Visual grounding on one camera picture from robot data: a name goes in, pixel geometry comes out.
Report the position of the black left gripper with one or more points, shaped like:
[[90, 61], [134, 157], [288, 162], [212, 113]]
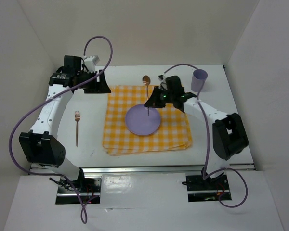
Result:
[[101, 87]]

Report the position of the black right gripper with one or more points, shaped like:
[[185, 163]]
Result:
[[154, 101]]

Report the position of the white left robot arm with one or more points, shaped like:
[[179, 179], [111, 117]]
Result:
[[40, 144]]

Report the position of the copper spoon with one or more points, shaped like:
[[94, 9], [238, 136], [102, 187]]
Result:
[[146, 81]]

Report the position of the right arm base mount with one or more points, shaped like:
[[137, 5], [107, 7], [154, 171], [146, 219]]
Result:
[[200, 190]]

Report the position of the aluminium table edge rail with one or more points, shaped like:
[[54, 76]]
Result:
[[90, 171]]

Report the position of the copper fork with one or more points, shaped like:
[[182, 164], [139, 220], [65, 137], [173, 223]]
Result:
[[77, 119]]

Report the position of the purple plastic cup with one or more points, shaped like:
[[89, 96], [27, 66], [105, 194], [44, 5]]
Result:
[[198, 79]]

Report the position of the purple plastic plate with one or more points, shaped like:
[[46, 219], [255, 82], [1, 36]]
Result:
[[142, 121]]

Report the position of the yellow checkered cloth napkin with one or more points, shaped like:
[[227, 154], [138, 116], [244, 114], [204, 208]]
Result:
[[173, 133]]

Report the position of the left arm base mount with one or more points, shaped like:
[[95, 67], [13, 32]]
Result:
[[89, 191]]

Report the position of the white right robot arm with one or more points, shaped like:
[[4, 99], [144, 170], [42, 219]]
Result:
[[226, 135]]

